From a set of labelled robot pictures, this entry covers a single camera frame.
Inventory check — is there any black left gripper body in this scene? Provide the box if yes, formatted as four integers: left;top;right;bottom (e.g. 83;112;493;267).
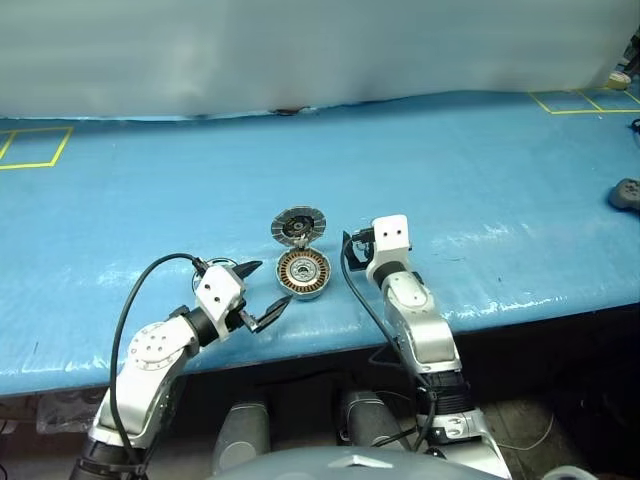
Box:
225;287;257;335

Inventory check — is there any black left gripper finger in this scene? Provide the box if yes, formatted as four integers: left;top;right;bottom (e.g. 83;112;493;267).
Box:
233;259;264;282
251;294;294;334

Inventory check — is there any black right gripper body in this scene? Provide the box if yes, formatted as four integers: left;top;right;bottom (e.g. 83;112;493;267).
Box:
351;227;377;262

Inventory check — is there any spoked metal rotor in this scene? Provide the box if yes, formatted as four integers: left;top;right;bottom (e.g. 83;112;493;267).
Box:
197;256;240;274

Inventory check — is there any round motor housing base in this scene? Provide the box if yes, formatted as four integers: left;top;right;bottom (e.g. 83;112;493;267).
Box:
273;248;332;302

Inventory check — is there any round hinged motor lid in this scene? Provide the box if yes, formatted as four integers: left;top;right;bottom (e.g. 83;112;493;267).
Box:
270;205;329;250

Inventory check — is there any blue table cover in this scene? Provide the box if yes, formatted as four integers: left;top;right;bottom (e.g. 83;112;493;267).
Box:
0;89;640;399

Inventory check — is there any grey rounded leg cover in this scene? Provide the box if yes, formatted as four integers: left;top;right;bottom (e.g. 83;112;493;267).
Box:
339;389;416;451
212;402;271;474

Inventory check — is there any grey robot torso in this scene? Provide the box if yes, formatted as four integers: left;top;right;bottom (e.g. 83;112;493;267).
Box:
209;444;481;480

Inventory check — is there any clear plastic bag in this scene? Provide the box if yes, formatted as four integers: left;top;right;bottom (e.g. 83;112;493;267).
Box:
37;394;109;434

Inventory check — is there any white backdrop sheet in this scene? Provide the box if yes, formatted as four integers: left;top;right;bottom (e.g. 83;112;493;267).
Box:
0;0;640;121

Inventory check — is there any grey game controller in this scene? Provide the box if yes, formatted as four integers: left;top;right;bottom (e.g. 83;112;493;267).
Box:
608;178;640;221

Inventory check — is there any dark background object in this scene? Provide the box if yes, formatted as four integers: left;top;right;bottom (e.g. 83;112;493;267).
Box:
622;37;640;79

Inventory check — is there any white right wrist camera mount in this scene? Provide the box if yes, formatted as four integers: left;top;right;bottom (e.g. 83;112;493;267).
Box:
366;213;413;284

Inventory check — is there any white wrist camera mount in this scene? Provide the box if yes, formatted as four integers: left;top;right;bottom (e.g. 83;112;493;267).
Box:
193;266;247;342
366;213;413;284

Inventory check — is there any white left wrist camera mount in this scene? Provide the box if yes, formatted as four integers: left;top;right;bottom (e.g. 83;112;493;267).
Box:
193;266;247;342

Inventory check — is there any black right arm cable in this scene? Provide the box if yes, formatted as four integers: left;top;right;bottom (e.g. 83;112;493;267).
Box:
340;230;439;454

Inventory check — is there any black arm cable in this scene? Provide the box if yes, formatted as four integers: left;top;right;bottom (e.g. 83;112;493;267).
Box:
340;230;439;454
109;253;207;474

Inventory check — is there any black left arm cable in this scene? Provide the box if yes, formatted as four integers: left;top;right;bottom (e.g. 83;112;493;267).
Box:
109;253;207;474

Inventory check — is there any thin white floor cable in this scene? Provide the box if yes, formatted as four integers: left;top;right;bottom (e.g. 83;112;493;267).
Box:
494;412;556;451

